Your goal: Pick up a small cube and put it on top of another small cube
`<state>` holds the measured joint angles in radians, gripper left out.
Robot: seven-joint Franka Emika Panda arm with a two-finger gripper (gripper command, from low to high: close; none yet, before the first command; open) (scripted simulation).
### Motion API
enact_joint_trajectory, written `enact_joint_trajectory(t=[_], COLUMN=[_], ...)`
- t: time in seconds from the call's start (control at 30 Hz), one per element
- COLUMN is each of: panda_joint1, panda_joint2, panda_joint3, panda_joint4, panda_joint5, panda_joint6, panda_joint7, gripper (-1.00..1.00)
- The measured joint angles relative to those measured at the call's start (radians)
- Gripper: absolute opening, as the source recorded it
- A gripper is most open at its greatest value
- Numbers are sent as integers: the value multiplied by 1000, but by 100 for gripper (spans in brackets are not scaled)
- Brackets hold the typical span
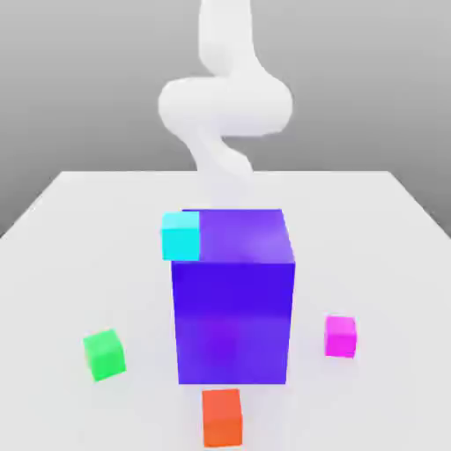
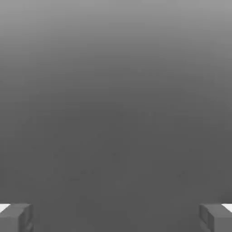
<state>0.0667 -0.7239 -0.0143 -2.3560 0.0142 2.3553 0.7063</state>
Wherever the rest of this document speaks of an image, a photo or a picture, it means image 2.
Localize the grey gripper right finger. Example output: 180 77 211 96
198 203 232 232

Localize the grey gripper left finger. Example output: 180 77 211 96
0 203 34 232

